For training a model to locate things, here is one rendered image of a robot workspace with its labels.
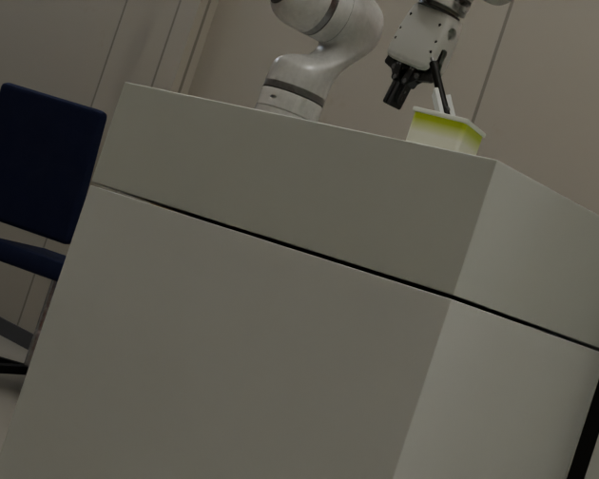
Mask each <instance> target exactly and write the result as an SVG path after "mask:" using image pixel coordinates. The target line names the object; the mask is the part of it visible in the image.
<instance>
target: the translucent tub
mask: <svg viewBox="0 0 599 479"><path fill-rule="evenodd" d="M413 111H414V112H415V115H414V118H413V120H412V123H411V126H410V129H409V132H408V135H407V138H406V141H408V142H413V143H417V144H426V145H430V146H434V147H439V148H444V149H449V150H452V151H457V152H462V153H467V154H471V155H475V156H476V154H477V151H478V148H479V146H480V143H481V140H482V138H485V137H486V133H484V132H483V131H482V130H481V129H480V128H478V127H477V126H476V125H474V124H473V123H472V122H471V121H470V120H468V119H466V118H461V117H457V116H454V115H450V114H446V113H442V112H438V111H434V110H430V109H426V108H422V107H418V106H414V107H413Z"/></svg>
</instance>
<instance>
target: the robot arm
mask: <svg viewBox="0 0 599 479"><path fill-rule="evenodd" d="M472 2H473V0H419V1H418V3H415V4H414V5H413V6H412V8H411V9H410V10H409V12H408V13H407V15H406V16H405V18H404V19H403V21H402V22H401V24H400V26H399V27H398V29H397V31H396V33H395V35H394V37H393V39H392V41H391V43H390V46H389V47H388V54H389V55H388V56H387V58H386V59H385V63H386V64H387V65H388V66H389V67H390V68H391V69H392V76H391V78H392V79H393V81H392V83H391V85H390V87H389V89H388V91H387V93H386V95H385V97H384V99H383V102H384V103H385V104H387V105H390V106H392V107H394V108H396V109H398V110H400V109H401V107H402V105H403V104H404V102H405V100H406V98H407V96H408V94H409V92H410V90H411V89H414V88H415V87H416V86H417V85H419V84H421V83H428V84H432V83H433V82H434V80H433V76H432V72H431V69H430V65H429V64H430V62H431V60H430V58H431V57H435V61H437V63H438V67H439V71H440V75H441V76H442V75H443V73H444V72H445V70H446V68H447V65H448V64H449V62H450V60H451V58H452V55H453V53H454V49H455V46H456V44H457V41H458V38H459V34H460V31H461V27H462V23H460V22H459V21H460V20H459V19H458V18H465V16H466V14H467V13H468V12H469V11H470V6H471V4H472ZM270 4H271V8H272V11H273V12H274V13H275V15H276V16H277V17H278V18H279V19H280V20H281V21H282V22H283V23H284V24H285V25H287V26H289V27H290V28H292V29H295V30H297V31H299V32H301V33H303V34H305V35H307V36H309V37H311V38H313V39H315V40H317V41H319V44H318V46H317V48H316V49H315V50H314V51H312V52H311V53H309V54H284V55H281V56H279V57H277V58H276V59H275V60H274V62H273V63H272V65H271V67H270V68H269V70H268V73H267V75H266V78H265V80H264V83H263V86H262V88H261V93H260V96H259V98H258V100H257V103H256V105H255V108H254V109H258V110H262V111H267V112H272V113H277V114H280V115H285V116H290V117H295V118H299V119H303V120H308V121H313V122H318V120H319V116H320V113H321V111H322V108H323V106H324V103H325V100H326V98H327V95H328V93H329V90H330V88H331V86H332V84H333V82H334V81H335V80H336V79H337V77H338V76H339V75H340V73H341V72H342V71H343V70H344V69H346V68H347V67H348V66H350V65H351V64H353V63H355V62H356V61H358V60H359V59H361V58H362V57H364V56H366V55H367V54H368V53H369V52H371V51H372V50H373V49H374V48H375V47H376V45H377V43H378V42H379V39H380V37H381V34H382V31H383V14H382V11H381V9H380V7H379V5H378V4H377V2H376V1H374V0H270ZM457 17H458V18H457Z"/></svg>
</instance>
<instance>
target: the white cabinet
mask: <svg viewBox="0 0 599 479"><path fill-rule="evenodd" d="M598 373H599V352H598V351H595V350H593V349H591V348H588V347H585V346H582V345H579V344H577V343H574V342H571V341H568V340H566V339H563V338H561V337H558V336H555V335H550V334H548V333H545V332H542V331H539V330H536V329H534V328H532V327H529V326H526V325H523V324H521V323H518V322H515V321H512V320H509V319H506V318H504V317H502V316H497V315H494V314H492V313H489V312H486V311H483V310H480V309H478V308H475V307H473V306H470V305H467V304H465V303H462V302H459V301H456V300H453V299H450V298H447V297H443V296H440V295H437V294H433V293H430V292H427V291H424V290H421V289H418V288H416V287H412V286H409V285H406V284H403V283H400V282H397V281H393V280H390V279H387V278H383V277H380V276H376V275H373V274H370V273H367V272H364V271H361V270H358V269H355V268H352V267H349V266H346V265H343V264H339V263H336V262H333V261H331V260H328V259H323V258H319V257H316V256H313V255H310V254H307V253H304V252H301V251H298V250H295V249H292V248H289V247H286V246H282V245H279V244H276V243H274V242H271V241H268V240H264V239H259V238H256V237H253V236H250V235H246V234H244V233H241V232H238V231H235V230H232V229H229V228H225V227H222V226H219V225H217V224H214V223H211V222H207V221H204V220H199V219H196V218H193V217H189V216H187V215H184V214H181V213H178V212H175V211H171V210H168V209H165V208H162V207H160V206H157V205H154V204H150V203H147V202H144V201H139V200H136V199H132V198H130V197H127V196H124V195H121V194H118V193H114V192H111V191H108V190H105V189H103V188H100V187H96V186H93V185H91V186H90V187H89V189H88V192H87V196H86V199H85V202H84V205H83V208H82V211H81V214H80V217H79V219H78V222H77V225H76V228H75V231H74V234H73V237H72V240H71V243H70V246H69V248H68V253H67V256H66V259H65V262H64V265H63V268H62V271H61V274H60V277H59V279H58V282H57V285H56V288H55V291H54V294H53V296H52V299H51V302H50V305H49V307H48V312H47V315H46V318H45V321H44V324H43V327H42V330H41V333H40V335H39V338H38V341H37V344H36V347H35V350H34V353H33V356H32V359H31V362H30V364H29V369H28V372H27V375H26V378H25V381H24V384H23V387H22V390H21V392H20V395H19V397H18V400H17V403H16V406H15V409H14V412H13V415H12V418H11V420H10V425H9V428H8V431H7V434H6V437H5V440H4V443H3V446H2V449H1V451H0V479H564V478H565V475H566V472H567V469H568V466H569V463H570V459H571V456H572V453H573V449H574V446H575V443H576V440H577V437H578V434H579V431H580V429H581V426H582V423H583V420H584V417H585V413H586V410H587V407H588V404H589V400H590V397H591V394H592V391H593V388H594V385H595V382H596V378H597V375H598Z"/></svg>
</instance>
